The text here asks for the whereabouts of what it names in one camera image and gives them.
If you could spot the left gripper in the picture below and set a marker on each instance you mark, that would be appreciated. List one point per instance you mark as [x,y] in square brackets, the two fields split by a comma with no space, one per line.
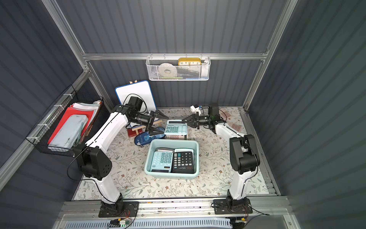
[153,118]

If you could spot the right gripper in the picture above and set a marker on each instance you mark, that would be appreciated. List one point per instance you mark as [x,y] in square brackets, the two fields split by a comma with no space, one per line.
[196,119]

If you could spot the teal calculator hidden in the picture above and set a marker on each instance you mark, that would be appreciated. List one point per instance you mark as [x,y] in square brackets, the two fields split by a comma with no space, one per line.
[162,162]

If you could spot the mint green storage box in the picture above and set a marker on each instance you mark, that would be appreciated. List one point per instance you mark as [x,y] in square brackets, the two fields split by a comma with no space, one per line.
[172,144]

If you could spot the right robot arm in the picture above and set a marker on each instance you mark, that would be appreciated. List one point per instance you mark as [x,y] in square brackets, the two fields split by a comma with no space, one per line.
[244,160]

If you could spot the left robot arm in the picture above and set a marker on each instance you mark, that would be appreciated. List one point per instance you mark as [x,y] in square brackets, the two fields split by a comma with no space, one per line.
[95,164]

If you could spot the small pink calculator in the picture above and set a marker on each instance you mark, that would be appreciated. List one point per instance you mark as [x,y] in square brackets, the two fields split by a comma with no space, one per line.
[176,137]

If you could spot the pink calculator back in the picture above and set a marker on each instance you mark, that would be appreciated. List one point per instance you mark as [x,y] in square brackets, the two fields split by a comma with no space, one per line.
[225,113]

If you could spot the pink calculator far right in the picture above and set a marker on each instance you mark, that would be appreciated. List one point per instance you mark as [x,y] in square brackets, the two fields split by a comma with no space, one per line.
[236,127]

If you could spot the blue dinosaur pencil case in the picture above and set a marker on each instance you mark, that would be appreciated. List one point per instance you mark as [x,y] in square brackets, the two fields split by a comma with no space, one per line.
[144,138]

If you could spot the blue framed whiteboard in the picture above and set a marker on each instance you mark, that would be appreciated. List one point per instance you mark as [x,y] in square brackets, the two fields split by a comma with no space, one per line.
[123,94]

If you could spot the white tape roll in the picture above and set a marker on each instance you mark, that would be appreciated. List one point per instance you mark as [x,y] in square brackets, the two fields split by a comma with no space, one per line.
[167,70]

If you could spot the yellow clock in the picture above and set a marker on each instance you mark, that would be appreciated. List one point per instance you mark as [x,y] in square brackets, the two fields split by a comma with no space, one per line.
[189,61]

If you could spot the red folder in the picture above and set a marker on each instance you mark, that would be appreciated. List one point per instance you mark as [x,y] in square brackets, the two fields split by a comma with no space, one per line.
[89,111]

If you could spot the grey document case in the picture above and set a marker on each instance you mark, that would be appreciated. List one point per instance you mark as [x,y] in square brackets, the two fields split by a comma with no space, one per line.
[69,133]

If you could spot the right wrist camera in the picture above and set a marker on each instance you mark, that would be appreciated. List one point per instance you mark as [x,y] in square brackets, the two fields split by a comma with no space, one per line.
[212,109]

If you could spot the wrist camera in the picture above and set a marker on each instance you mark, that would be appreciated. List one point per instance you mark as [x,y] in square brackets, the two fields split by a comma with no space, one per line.
[135,103]
[212,109]

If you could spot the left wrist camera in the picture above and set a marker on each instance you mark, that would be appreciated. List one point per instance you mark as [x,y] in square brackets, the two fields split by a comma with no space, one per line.
[135,103]

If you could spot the white mesh wall basket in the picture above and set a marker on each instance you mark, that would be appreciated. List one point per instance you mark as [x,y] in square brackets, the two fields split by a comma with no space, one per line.
[184,73]

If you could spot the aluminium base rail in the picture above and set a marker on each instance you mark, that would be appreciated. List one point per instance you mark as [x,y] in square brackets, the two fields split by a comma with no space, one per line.
[174,208]

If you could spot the black wire wall basket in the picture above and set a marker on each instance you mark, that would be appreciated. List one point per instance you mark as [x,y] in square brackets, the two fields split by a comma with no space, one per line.
[40,135]

